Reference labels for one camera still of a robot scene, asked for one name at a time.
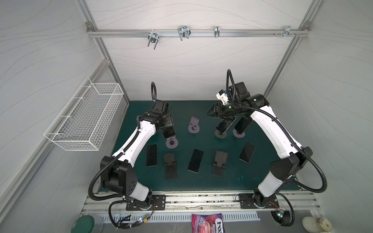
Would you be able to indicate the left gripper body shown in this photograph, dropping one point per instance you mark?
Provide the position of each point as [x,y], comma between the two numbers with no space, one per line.
[167,124]

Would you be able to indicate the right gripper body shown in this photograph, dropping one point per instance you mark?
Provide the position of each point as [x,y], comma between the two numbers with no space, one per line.
[220,112]

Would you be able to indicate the silver phone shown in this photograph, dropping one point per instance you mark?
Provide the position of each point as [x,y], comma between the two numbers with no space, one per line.
[224,125]

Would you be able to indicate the dark phone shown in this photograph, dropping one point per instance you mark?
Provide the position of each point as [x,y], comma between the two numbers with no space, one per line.
[243,123]

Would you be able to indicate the purple case phone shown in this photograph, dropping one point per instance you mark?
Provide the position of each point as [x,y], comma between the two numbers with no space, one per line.
[151,155]
[168,132]

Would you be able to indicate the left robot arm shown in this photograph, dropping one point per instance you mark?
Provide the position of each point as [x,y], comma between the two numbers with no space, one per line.
[117,178]

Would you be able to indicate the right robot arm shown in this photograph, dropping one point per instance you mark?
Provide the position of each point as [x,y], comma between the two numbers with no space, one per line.
[235,100]

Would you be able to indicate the grey round stand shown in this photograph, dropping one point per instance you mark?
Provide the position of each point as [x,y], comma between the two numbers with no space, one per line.
[220,135]

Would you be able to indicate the purple round stand left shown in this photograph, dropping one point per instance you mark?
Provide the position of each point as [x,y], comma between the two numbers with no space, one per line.
[171,143]

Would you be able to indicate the purple round stand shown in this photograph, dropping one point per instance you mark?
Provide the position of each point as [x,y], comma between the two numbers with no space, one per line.
[194,125]
[238,135]
[171,143]

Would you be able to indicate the purple round stand centre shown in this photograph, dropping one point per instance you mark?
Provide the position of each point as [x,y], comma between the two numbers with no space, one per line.
[194,125]

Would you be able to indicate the purple round stand right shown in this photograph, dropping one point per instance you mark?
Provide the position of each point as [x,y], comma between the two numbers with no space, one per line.
[238,135]

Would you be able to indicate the black folding stand right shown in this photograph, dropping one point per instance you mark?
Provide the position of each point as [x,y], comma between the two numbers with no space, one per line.
[219,165]

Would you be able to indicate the aluminium top crossbar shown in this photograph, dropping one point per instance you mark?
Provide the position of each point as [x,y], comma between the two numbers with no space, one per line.
[187,32]

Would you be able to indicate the pink candy bag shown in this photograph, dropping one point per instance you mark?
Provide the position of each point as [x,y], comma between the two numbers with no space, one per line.
[207,223]

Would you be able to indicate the green lid container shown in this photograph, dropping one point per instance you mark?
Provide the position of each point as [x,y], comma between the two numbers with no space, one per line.
[84,224]

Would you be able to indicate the white tape roll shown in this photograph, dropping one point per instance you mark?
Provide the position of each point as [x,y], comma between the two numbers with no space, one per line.
[316,225]

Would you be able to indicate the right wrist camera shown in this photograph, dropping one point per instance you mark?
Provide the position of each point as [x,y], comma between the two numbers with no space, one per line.
[223,97]

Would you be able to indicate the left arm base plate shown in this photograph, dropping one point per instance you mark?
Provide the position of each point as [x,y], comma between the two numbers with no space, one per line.
[152,202]

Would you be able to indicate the white wire basket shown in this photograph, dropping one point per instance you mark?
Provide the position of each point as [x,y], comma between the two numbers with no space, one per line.
[84,121]

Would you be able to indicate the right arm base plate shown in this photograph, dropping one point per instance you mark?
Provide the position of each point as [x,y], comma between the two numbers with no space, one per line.
[257,201]

